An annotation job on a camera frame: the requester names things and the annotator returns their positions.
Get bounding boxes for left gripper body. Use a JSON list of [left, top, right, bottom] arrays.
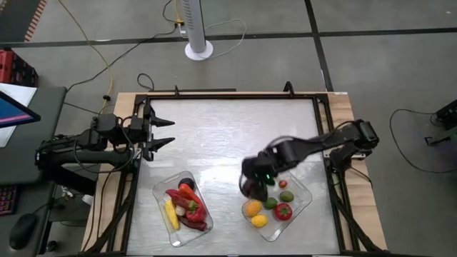
[[129, 105, 156, 161]]

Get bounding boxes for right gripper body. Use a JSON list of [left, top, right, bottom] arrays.
[[241, 149, 283, 183]]

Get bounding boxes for dark maroon round fruit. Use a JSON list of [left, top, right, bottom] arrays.
[[242, 178, 265, 201]]

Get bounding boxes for orange citrus fruit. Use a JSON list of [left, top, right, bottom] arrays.
[[245, 199, 263, 218]]

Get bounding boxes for large red tomato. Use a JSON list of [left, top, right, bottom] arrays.
[[273, 202, 293, 221]]

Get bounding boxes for yellow lemon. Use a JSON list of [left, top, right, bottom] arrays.
[[251, 213, 269, 228]]

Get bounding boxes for dark purple round vegetable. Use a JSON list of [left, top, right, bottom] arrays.
[[177, 177, 196, 191]]

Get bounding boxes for red bell pepper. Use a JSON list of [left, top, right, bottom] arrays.
[[184, 200, 208, 223]]

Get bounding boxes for orange carrot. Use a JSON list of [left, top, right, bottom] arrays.
[[178, 183, 204, 208]]

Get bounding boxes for dark purple eggplant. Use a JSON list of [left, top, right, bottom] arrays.
[[178, 216, 209, 232]]

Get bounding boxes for yellow corn cob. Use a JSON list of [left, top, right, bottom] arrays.
[[164, 199, 181, 231]]

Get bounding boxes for clear plastic basket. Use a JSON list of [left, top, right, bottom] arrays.
[[241, 168, 313, 243], [152, 170, 214, 248]]

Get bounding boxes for wooden table board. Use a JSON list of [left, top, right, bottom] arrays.
[[81, 91, 388, 253]]

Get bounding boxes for white tower fan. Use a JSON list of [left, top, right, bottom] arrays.
[[179, 0, 214, 61]]

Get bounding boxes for gray desk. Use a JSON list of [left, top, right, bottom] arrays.
[[0, 86, 68, 257]]

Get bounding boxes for computer monitor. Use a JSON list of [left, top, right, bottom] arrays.
[[0, 91, 41, 129]]

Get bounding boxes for white paper sheet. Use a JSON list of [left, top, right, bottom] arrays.
[[0, 82, 38, 148]]

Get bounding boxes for red crate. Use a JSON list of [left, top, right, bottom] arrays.
[[0, 49, 39, 89]]

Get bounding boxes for computer keyboard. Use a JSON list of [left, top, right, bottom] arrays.
[[0, 184, 19, 217]]

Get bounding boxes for black computer mouse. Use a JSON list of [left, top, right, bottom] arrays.
[[9, 213, 39, 251]]

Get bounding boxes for black mat with striped edge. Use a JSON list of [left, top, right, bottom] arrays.
[[0, 0, 48, 43]]

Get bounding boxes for black equipment stand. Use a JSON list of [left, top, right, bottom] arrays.
[[423, 99, 457, 146]]

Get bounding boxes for black table frame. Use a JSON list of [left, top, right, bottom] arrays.
[[76, 81, 422, 257]]

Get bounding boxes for black floor cable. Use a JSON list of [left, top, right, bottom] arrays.
[[66, 0, 179, 93]]

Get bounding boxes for yellow cable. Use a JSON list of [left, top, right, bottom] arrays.
[[56, 0, 115, 121]]

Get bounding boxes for white fan cable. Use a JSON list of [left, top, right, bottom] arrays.
[[199, 17, 248, 61]]

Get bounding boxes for black looping equipment cable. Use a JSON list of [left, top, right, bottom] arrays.
[[388, 109, 457, 175]]

